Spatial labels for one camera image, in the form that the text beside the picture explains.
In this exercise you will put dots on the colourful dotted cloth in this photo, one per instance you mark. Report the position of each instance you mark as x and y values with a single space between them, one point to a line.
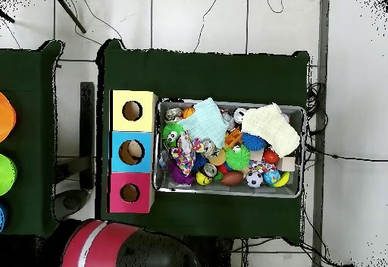
185 153

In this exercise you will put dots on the purple spiky ball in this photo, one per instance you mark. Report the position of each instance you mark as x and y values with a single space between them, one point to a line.
177 174

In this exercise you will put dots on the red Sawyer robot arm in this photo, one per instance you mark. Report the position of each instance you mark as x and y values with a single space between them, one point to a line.
106 245

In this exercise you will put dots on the wooden box with three holes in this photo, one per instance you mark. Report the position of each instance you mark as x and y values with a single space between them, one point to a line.
145 103

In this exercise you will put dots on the clear mesh bin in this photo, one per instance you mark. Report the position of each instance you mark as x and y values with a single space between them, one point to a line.
266 190

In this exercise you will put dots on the mint knitted cloth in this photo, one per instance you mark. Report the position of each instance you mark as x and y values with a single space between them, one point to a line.
206 124

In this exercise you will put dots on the silver drink can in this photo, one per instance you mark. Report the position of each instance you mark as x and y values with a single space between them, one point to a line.
209 148

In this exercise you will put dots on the green spiky googly-eyed ball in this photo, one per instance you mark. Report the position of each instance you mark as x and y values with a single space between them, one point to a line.
169 133
239 159

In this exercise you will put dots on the small brown football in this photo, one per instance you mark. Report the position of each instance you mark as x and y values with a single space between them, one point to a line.
232 178

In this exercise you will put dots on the blue spiky ball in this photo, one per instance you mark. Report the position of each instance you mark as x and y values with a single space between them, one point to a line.
251 142

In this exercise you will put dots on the small soccer ball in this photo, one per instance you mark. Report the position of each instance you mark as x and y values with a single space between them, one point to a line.
254 179

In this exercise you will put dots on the cream knitted cloth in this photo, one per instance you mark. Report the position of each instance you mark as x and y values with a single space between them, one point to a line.
272 127

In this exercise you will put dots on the black upright stand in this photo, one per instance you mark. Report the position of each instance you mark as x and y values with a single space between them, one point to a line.
87 112

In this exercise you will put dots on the grey round stand base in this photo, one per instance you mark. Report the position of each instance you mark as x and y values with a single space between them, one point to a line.
71 201

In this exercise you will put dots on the black tripod leg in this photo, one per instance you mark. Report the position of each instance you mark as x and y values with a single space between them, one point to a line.
7 18
71 14

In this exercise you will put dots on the dark green side tablecloth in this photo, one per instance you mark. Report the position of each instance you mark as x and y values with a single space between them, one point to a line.
30 66

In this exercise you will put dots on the orange bowl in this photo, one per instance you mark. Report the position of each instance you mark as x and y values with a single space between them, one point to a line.
6 116

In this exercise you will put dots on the green bowl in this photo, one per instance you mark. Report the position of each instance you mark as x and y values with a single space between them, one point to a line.
6 174

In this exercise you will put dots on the blue bowl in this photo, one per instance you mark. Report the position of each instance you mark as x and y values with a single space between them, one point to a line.
2 218

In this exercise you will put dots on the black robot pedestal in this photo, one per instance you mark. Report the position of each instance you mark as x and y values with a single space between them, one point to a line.
215 251

